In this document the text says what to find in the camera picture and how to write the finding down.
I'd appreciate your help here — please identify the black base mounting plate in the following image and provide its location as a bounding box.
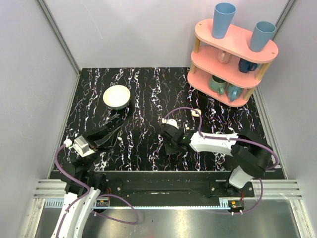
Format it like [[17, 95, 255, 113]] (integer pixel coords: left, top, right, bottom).
[[103, 171, 255, 198]]

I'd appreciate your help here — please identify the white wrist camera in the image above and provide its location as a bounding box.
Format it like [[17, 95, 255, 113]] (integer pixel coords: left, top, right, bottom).
[[161, 118, 179, 129], [63, 135, 95, 158]]

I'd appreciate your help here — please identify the dark blue mug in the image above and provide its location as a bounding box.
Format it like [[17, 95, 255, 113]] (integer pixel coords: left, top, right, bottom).
[[238, 59, 258, 73]]

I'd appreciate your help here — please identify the pink three-tier shelf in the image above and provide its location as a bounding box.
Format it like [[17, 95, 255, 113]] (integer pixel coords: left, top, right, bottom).
[[187, 19, 278, 107]]

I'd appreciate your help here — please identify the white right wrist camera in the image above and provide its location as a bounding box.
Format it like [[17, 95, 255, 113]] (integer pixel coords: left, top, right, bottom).
[[161, 118, 179, 129]]

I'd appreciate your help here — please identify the pink mug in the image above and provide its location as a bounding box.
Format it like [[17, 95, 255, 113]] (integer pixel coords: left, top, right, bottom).
[[217, 50, 232, 63]]

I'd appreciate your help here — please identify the white earbud case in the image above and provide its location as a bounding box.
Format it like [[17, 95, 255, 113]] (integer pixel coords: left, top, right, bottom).
[[191, 109, 201, 118]]

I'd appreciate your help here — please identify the green ceramic mug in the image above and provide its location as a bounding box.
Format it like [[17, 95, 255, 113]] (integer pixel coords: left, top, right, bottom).
[[209, 75, 227, 95]]

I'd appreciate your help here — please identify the left blue plastic cup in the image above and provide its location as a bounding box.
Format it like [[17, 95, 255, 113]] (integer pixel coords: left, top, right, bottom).
[[211, 2, 236, 39]]

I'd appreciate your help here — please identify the blue plastic cup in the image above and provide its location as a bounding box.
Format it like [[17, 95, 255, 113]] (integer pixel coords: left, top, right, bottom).
[[249, 21, 276, 52], [211, 2, 236, 39]]

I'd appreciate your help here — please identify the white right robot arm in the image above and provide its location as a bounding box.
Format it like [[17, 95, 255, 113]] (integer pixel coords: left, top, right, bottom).
[[160, 124, 272, 197]]

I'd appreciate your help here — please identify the right blue plastic cup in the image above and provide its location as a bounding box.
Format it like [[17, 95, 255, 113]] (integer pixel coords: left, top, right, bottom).
[[249, 21, 276, 52]]

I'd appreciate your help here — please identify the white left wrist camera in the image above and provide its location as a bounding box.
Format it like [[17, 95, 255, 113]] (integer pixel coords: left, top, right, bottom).
[[63, 135, 95, 158]]

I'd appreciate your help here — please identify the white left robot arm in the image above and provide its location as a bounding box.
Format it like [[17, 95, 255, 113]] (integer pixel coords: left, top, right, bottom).
[[52, 126, 120, 238]]

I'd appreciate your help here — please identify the light blue mug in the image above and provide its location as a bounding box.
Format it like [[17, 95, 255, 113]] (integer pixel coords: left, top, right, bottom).
[[226, 84, 244, 102]]

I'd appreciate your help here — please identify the cream and green bowl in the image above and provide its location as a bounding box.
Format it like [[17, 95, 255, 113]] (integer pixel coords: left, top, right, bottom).
[[103, 85, 131, 110]]

